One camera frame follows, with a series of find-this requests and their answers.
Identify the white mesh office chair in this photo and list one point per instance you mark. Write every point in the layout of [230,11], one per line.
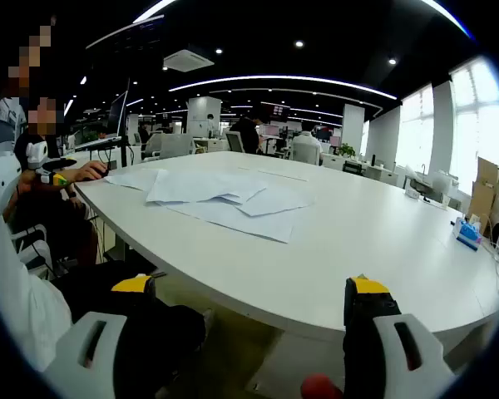
[235,141]

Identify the black computer mouse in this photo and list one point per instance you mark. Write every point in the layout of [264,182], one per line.
[105,172]

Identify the ceiling air vent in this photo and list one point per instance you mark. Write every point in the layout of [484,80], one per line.
[189,60]

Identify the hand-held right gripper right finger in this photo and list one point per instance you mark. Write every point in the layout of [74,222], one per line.
[432,363]

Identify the black monitor pole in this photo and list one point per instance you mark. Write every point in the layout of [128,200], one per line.
[129,154]

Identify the brown cardboard box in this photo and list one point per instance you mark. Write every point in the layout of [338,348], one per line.
[486,187]

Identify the potted green plant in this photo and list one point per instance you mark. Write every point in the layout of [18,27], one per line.
[346,149]

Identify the grey laptop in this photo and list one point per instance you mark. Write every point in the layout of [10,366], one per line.
[97,143]

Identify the red round object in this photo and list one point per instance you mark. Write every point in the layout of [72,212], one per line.
[320,386]

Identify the grey office chair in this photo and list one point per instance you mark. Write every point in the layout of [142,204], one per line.
[176,145]

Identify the small white box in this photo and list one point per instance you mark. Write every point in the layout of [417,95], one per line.
[411,193]

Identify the person's black trousers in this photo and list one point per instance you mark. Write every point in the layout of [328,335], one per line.
[91,287]

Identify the blue tissue box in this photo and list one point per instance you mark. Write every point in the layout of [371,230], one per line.
[467,237]

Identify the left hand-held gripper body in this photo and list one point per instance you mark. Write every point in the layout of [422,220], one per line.
[36,160]

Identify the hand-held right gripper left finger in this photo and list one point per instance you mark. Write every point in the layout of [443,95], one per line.
[68,353]

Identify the black monitor on stand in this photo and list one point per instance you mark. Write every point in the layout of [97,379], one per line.
[117,114]

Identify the white table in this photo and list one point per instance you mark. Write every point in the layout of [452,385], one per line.
[357,249]

